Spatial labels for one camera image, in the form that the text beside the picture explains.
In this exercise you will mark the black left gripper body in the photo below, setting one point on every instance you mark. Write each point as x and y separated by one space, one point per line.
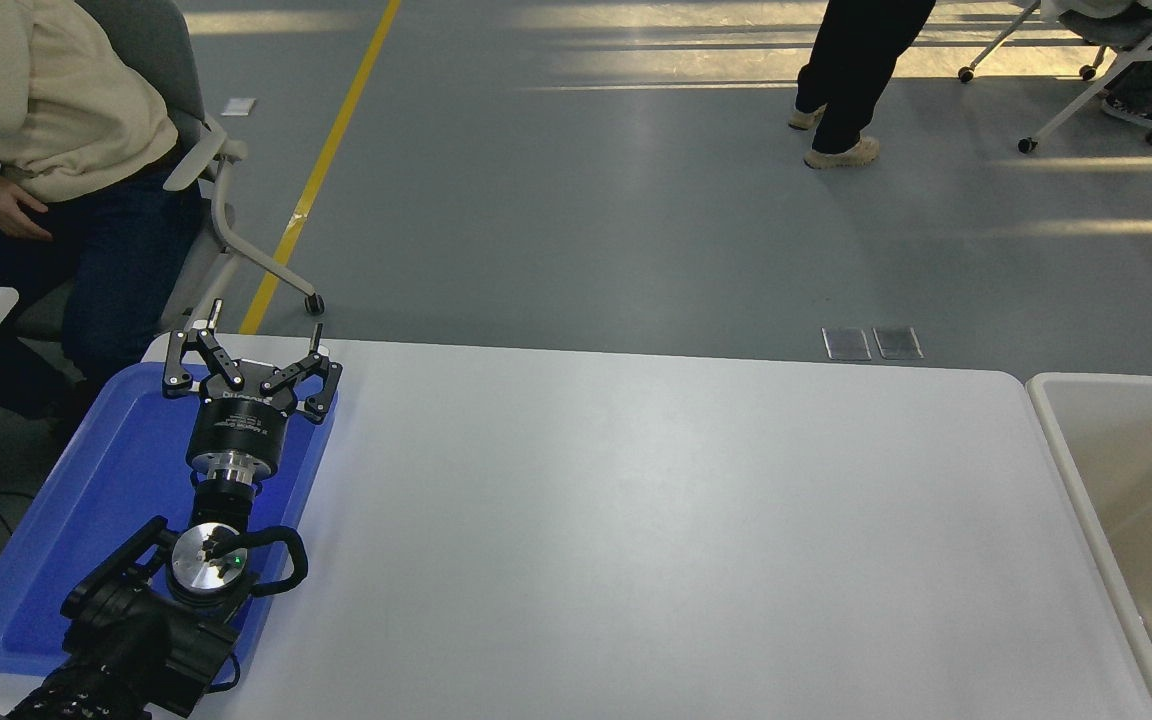
236 425

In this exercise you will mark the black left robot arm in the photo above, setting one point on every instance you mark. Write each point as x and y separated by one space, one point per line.
136 640

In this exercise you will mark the seated person's right hand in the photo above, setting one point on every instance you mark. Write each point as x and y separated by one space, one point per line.
1 205

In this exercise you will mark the blue plastic tray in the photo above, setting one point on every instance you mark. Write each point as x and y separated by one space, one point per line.
86 520

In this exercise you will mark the white floor label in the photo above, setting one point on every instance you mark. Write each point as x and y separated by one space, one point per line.
237 106

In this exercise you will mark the seated person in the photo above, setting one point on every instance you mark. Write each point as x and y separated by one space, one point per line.
46 100

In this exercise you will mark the grey office chair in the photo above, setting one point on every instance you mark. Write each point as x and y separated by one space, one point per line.
151 50

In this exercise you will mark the clear floor plate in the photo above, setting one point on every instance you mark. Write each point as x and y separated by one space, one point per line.
846 343
897 342

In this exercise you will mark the standing person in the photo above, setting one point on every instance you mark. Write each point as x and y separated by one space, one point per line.
851 70

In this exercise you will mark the large pale bin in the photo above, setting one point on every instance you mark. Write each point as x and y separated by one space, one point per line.
1136 480

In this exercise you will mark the white-framed wheeled chair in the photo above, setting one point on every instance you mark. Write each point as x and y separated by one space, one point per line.
1111 30

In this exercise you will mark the person on wheeled chair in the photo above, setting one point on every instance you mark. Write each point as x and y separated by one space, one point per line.
1146 90

